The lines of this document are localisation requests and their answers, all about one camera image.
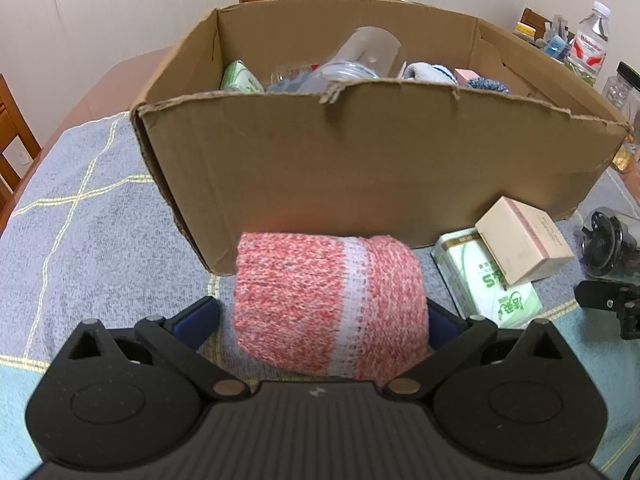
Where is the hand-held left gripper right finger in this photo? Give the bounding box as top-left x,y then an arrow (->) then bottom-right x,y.
382,300 -> 572,397

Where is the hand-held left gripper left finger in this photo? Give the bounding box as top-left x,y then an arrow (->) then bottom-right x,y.
67,296 -> 251,401

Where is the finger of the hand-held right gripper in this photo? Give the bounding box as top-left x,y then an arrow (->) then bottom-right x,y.
574,280 -> 640,341

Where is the pink knitted sock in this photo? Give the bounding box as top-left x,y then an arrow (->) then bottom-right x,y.
232,231 -> 431,380

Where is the cardboard box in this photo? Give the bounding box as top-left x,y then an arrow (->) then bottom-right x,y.
131,0 -> 632,277

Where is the white sock with blue stripe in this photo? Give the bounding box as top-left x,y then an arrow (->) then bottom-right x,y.
402,61 -> 458,86

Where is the clear plastic cup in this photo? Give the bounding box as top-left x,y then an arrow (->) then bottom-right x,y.
320,26 -> 406,81

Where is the clear jar with dark contents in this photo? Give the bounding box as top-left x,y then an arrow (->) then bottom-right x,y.
575,206 -> 640,281

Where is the green tissue packet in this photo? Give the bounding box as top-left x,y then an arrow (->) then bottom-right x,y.
220,60 -> 266,94
431,227 -> 544,330

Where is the beige box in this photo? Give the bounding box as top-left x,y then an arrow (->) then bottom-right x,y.
474,196 -> 576,287

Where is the gold foil wrapper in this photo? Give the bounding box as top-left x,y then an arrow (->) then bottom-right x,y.
612,141 -> 639,174

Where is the blue-grey cloth mat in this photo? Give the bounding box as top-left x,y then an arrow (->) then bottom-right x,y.
0,112 -> 640,463

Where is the clear jar with black lid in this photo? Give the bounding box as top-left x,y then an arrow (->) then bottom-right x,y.
602,61 -> 640,114

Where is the blue knitted sock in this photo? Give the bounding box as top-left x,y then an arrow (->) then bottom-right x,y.
467,77 -> 511,95

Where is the clear water bottle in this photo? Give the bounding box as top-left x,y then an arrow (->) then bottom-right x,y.
565,1 -> 612,87

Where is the clear plastic bottle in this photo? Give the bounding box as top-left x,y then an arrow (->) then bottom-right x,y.
269,62 -> 327,94

